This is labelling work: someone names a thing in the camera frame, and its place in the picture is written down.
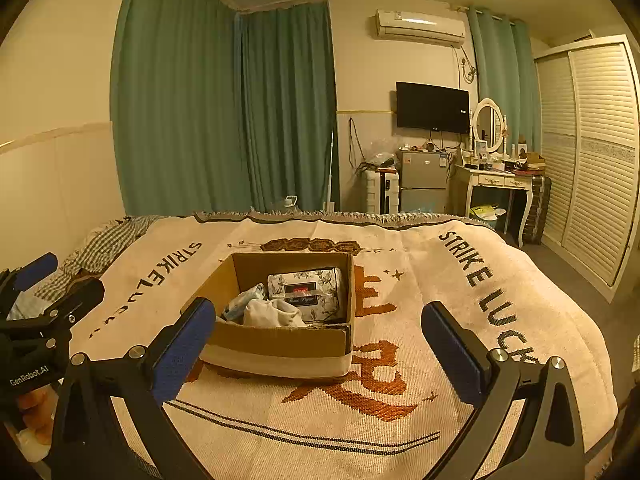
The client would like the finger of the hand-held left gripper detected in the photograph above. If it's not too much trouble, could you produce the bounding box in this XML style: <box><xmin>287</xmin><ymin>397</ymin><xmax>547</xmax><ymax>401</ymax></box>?
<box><xmin>0</xmin><ymin>278</ymin><xmax>106</xmax><ymax>333</ymax></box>
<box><xmin>0</xmin><ymin>252</ymin><xmax>59</xmax><ymax>296</ymax></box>

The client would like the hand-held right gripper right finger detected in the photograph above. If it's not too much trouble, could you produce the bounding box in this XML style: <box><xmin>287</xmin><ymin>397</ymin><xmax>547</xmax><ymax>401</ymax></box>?
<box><xmin>420</xmin><ymin>301</ymin><xmax>587</xmax><ymax>480</ymax></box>

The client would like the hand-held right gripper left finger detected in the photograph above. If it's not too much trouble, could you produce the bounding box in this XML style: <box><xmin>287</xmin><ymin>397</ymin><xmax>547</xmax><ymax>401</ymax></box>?
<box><xmin>51</xmin><ymin>296</ymin><xmax>217</xmax><ymax>480</ymax></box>

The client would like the blue white tissue packet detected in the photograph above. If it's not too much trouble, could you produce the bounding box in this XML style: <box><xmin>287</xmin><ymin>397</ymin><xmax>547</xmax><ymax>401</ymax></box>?
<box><xmin>221</xmin><ymin>282</ymin><xmax>267</xmax><ymax>322</ymax></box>

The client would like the cardboard box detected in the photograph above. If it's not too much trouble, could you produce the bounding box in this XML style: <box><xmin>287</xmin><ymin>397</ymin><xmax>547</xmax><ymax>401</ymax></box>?
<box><xmin>180</xmin><ymin>251</ymin><xmax>357</xmax><ymax>380</ymax></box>

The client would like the white cloth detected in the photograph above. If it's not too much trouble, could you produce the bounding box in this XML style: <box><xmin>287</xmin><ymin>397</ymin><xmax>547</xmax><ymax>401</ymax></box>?
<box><xmin>243</xmin><ymin>299</ymin><xmax>312</xmax><ymax>330</ymax></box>

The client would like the floral tissue pack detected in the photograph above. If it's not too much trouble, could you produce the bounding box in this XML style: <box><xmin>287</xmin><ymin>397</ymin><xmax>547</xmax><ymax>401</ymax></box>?
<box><xmin>266</xmin><ymin>266</ymin><xmax>348</xmax><ymax>324</ymax></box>

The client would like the person's left hand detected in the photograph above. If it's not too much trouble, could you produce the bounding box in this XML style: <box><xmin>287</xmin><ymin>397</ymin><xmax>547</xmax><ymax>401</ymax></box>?
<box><xmin>16</xmin><ymin>387</ymin><xmax>57</xmax><ymax>445</ymax></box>

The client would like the blue checked bedding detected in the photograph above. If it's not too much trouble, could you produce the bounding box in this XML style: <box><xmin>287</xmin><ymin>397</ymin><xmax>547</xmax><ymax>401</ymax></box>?
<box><xmin>7</xmin><ymin>287</ymin><xmax>56</xmax><ymax>322</ymax></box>

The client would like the printed blanket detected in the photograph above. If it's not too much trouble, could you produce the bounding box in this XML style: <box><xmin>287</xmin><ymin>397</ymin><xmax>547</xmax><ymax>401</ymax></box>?
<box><xmin>65</xmin><ymin>210</ymin><xmax>623</xmax><ymax>480</ymax></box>

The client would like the yellow green basin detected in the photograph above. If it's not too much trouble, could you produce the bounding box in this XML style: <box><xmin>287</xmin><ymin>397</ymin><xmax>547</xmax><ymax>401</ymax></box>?
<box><xmin>469</xmin><ymin>203</ymin><xmax>507</xmax><ymax>222</ymax></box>

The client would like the dark suitcase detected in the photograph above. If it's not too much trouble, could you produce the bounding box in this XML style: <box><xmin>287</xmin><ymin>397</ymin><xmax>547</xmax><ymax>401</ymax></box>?
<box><xmin>524</xmin><ymin>173</ymin><xmax>553</xmax><ymax>246</ymax></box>

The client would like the grey mini fridge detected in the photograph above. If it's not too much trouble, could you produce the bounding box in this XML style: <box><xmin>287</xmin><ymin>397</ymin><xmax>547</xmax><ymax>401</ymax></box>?
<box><xmin>397</xmin><ymin>148</ymin><xmax>449</xmax><ymax>214</ymax></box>

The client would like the white dressing table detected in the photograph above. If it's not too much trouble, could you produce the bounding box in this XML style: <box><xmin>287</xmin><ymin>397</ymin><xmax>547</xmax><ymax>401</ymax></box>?
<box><xmin>453</xmin><ymin>161</ymin><xmax>534</xmax><ymax>249</ymax></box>

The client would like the white suitcase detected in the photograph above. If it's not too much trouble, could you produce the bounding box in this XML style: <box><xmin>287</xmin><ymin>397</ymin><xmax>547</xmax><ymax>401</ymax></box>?
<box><xmin>363</xmin><ymin>168</ymin><xmax>401</xmax><ymax>214</ymax></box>

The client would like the clear plastic bag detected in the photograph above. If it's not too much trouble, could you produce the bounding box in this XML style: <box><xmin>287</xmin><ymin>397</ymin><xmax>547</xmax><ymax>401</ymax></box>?
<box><xmin>366</xmin><ymin>141</ymin><xmax>401</xmax><ymax>169</ymax></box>

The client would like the white mop pole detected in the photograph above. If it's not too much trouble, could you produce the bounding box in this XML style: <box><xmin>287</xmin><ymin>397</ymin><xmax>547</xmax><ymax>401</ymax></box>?
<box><xmin>326</xmin><ymin>129</ymin><xmax>338</xmax><ymax>212</ymax></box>

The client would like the green curtain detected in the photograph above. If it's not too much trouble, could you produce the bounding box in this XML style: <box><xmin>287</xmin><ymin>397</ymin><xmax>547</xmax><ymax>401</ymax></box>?
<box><xmin>111</xmin><ymin>0</ymin><xmax>243</xmax><ymax>217</ymax></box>
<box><xmin>239</xmin><ymin>0</ymin><xmax>342</xmax><ymax>214</ymax></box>
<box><xmin>467</xmin><ymin>6</ymin><xmax>544</xmax><ymax>156</ymax></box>

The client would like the white oval mirror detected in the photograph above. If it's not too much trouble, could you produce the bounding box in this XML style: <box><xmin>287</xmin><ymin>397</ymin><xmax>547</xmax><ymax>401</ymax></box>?
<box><xmin>472</xmin><ymin>98</ymin><xmax>507</xmax><ymax>157</ymax></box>

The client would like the white louvered wardrobe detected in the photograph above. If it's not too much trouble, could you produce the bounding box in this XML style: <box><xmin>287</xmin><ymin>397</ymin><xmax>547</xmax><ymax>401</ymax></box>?
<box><xmin>533</xmin><ymin>34</ymin><xmax>640</xmax><ymax>303</ymax></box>

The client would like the white air conditioner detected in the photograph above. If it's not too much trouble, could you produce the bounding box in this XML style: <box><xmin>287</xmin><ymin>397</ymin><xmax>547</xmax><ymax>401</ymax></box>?
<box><xmin>374</xmin><ymin>8</ymin><xmax>467</xmax><ymax>44</ymax></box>

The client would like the black wall television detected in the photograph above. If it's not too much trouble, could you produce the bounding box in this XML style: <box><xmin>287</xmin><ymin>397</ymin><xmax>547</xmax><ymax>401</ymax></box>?
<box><xmin>395</xmin><ymin>81</ymin><xmax>471</xmax><ymax>135</ymax></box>

